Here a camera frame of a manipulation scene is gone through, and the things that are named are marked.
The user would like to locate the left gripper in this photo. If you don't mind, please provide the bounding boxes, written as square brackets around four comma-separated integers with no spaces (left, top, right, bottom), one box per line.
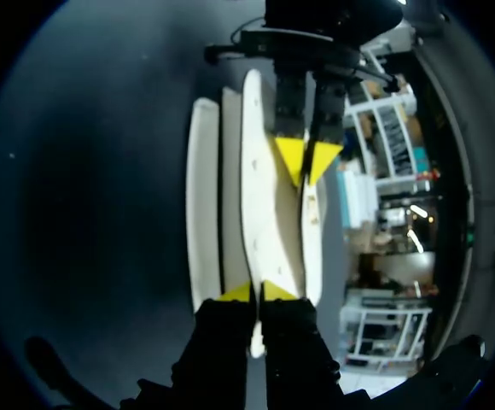
[204,0,405,187]

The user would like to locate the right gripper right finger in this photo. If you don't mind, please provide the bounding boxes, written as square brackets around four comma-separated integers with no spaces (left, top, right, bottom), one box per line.
[259,279,343,410]

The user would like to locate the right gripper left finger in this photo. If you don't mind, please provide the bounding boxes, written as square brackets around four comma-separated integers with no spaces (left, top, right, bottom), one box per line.
[119,281,266,410]

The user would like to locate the white handbag with strap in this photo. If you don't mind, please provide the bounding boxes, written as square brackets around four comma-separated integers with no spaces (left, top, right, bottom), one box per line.
[185,67,347,360]

